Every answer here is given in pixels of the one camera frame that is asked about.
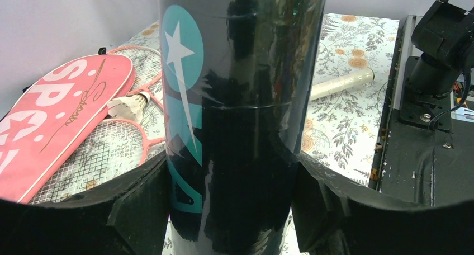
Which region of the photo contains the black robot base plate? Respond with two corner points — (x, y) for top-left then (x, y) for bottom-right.
(369, 15), (473, 206)

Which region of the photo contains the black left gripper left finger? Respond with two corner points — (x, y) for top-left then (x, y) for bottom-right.
(1, 153), (170, 254)

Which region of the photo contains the white shuttlecock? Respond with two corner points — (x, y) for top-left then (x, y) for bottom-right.
(107, 91), (151, 123)

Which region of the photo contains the floral fern tablecloth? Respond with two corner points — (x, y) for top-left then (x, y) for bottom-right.
(29, 13), (401, 255)

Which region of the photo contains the pink racket bag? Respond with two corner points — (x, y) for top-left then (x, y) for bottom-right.
(1, 54), (136, 204)

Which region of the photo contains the pink badminton racket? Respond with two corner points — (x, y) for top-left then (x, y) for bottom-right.
(107, 45), (164, 111)
(30, 119), (164, 204)

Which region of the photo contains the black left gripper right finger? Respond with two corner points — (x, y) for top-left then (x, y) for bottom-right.
(291, 153), (473, 254)

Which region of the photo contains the black shuttlecock tube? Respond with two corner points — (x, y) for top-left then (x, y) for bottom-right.
(158, 0), (326, 254)

